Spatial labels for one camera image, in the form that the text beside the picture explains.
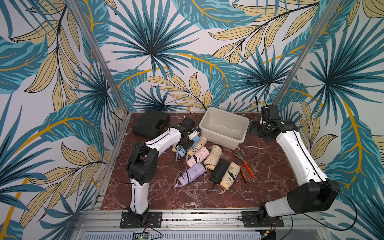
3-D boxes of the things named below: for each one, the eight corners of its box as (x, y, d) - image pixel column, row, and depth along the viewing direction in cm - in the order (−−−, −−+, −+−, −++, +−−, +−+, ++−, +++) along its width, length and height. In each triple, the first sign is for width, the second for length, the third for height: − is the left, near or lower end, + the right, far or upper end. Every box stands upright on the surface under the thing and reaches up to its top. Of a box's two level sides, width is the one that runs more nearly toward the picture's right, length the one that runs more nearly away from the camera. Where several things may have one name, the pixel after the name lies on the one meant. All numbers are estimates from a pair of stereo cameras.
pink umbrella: (191, 170, 89) (191, 168, 88) (184, 162, 92) (184, 161, 91) (210, 153, 97) (211, 151, 95) (203, 147, 99) (204, 145, 98)
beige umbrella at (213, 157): (203, 166, 92) (203, 163, 89) (212, 147, 100) (213, 143, 97) (214, 171, 90) (215, 168, 86) (223, 151, 98) (224, 148, 95)
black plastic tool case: (133, 133, 107) (130, 128, 103) (149, 111, 121) (147, 106, 117) (158, 141, 103) (157, 137, 99) (172, 118, 117) (171, 113, 113)
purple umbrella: (182, 187, 85) (182, 186, 82) (176, 178, 88) (176, 176, 85) (205, 171, 91) (205, 169, 88) (199, 163, 94) (199, 161, 91)
